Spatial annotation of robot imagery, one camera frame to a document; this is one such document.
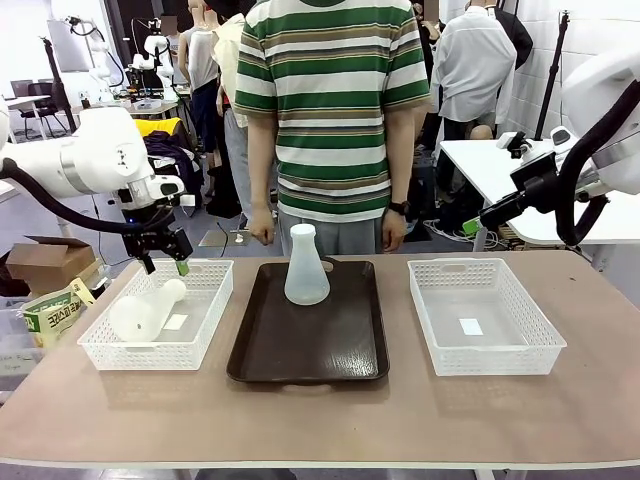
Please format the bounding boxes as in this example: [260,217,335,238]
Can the green yellow snack bag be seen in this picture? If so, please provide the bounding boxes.
[20,277,97,350]

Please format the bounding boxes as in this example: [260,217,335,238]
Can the black office chair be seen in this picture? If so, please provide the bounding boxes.
[25,82,70,137]

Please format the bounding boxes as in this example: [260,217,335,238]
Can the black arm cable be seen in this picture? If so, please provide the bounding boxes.
[555,77,640,247]
[0,158,151,236]

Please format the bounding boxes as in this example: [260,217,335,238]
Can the yellow and black jacket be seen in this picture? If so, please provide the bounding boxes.
[132,117,202,201]

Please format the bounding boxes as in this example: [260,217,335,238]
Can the person's right hand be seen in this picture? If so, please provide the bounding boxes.
[248,204,277,246]

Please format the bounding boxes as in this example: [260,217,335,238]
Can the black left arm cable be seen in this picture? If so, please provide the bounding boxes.
[0,158,151,236]

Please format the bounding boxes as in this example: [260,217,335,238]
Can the flat grey floor plate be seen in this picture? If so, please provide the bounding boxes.
[198,228,252,250]

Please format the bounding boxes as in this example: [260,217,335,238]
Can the bystander in white shirt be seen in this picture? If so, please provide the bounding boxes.
[432,0,519,141]

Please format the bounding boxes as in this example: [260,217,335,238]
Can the person's right forearm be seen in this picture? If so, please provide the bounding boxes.
[247,110,280,214]

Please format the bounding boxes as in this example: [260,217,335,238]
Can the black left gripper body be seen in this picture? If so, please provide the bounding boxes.
[123,202,194,261]

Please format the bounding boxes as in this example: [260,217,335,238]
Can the translucent plastic Erlenmeyer flask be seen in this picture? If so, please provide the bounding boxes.
[108,278,188,344]
[283,223,332,306]

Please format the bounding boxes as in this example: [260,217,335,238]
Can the black light stand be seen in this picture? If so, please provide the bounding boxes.
[533,9,570,141]

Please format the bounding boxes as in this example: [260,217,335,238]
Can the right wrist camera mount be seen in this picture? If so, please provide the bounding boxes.
[496,130,532,162]

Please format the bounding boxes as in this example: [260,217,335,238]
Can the clear plastic storage box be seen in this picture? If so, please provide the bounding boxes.
[0,307,49,401]

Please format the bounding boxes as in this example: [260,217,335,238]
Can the brown cardboard box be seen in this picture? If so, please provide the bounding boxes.
[5,234,99,297]

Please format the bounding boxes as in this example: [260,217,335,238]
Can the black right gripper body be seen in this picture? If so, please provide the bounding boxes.
[509,152,561,209]

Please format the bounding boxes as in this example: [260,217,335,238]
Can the bystander in cream shirt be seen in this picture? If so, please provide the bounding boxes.
[212,13,252,226]

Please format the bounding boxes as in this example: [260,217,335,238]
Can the person in striped shirt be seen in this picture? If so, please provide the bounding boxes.
[233,0,434,224]

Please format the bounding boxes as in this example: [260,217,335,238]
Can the person's left hand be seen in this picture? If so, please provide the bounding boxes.
[380,212,407,254]

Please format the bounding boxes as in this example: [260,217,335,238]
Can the white perforated plastic basket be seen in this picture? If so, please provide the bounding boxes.
[77,258,235,372]
[407,257,568,378]

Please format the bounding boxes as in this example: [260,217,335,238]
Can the black tripod stand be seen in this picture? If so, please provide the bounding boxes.
[40,37,77,135]

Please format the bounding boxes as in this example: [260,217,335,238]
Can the person's left forearm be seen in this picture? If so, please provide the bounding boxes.
[382,104,419,206]

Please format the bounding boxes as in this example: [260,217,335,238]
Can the white side table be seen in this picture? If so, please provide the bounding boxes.
[438,137,640,252]

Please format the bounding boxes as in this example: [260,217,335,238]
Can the grey trousers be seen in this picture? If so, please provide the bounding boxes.
[276,202,391,257]

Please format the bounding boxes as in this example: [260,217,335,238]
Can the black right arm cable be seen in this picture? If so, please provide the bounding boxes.
[555,77,640,247]

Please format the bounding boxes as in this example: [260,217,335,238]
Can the dark brown serving tray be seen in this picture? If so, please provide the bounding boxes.
[225,259,391,386]

